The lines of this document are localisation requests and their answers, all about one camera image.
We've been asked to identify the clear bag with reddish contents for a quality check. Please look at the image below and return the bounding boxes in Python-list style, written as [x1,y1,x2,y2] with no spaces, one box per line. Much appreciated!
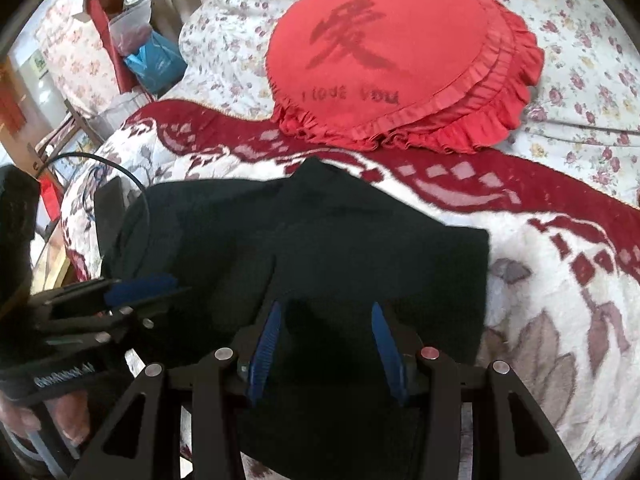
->
[107,2,154,57]

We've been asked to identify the framed picture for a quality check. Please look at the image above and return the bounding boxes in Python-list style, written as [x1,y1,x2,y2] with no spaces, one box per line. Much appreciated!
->
[47,132,102,187]

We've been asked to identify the red hanging cloth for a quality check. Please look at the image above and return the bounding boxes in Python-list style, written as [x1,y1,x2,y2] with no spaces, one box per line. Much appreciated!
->
[85,0,132,94]

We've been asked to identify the black flat device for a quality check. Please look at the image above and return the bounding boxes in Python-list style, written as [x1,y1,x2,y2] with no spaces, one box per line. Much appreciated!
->
[94,176,127,261]

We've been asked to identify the pale floral curtain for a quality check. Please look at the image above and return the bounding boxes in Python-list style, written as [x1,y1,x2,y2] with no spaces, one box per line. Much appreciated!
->
[35,0,122,112]

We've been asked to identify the black pants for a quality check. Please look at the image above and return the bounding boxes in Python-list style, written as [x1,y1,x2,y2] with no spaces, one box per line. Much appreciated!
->
[100,156,490,480]

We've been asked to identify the red and white patterned blanket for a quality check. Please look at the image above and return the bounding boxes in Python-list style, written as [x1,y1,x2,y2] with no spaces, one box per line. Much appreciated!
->
[60,99,640,480]

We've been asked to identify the red heart-shaped ruffled pillow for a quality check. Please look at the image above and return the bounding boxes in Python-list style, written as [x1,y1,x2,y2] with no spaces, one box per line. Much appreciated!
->
[265,0,545,155]

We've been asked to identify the blue plastic bag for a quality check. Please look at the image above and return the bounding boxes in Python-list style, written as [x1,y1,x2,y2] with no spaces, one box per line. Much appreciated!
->
[123,30,189,97]

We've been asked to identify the person's left hand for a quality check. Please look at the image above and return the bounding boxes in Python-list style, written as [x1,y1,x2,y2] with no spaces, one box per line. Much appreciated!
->
[0,394,93,455]

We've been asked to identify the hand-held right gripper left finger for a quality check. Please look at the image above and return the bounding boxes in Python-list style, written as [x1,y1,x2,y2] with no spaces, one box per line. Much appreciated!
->
[70,300,286,480]

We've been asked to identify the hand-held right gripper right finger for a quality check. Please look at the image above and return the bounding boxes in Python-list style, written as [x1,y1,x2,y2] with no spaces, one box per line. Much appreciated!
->
[370,302,583,480]

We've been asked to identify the white floral quilt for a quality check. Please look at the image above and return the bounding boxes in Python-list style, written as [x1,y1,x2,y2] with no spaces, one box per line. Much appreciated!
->
[179,0,640,211]

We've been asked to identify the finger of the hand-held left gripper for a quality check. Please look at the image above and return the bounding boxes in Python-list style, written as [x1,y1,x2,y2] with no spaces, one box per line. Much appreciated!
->
[30,273,181,319]
[45,287,194,345]

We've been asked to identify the clear plastic container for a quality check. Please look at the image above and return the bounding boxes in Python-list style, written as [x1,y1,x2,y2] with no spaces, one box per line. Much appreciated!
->
[97,91,152,132]

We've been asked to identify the black cable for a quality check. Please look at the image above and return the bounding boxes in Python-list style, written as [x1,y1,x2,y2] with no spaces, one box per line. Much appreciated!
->
[35,152,152,273]

